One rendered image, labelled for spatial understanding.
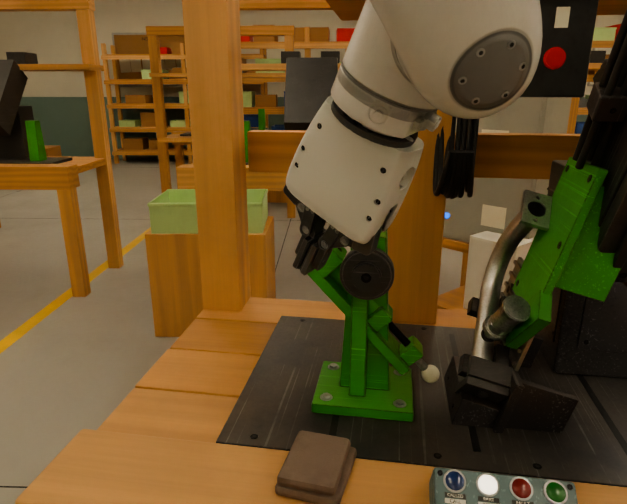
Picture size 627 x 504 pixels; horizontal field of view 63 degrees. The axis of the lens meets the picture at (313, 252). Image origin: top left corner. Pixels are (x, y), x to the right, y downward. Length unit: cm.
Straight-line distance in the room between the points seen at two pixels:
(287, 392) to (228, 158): 50
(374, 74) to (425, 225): 71
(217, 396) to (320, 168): 53
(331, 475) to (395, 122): 42
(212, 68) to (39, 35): 1110
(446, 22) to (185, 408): 71
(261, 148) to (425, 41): 89
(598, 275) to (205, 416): 59
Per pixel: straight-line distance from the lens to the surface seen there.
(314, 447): 69
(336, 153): 43
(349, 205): 44
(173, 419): 85
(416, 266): 109
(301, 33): 769
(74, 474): 76
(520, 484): 64
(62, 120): 1201
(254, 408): 82
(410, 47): 30
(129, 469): 74
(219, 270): 116
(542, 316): 71
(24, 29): 1229
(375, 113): 39
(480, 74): 31
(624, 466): 82
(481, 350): 80
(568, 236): 71
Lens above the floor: 136
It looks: 18 degrees down
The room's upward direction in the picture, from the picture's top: straight up
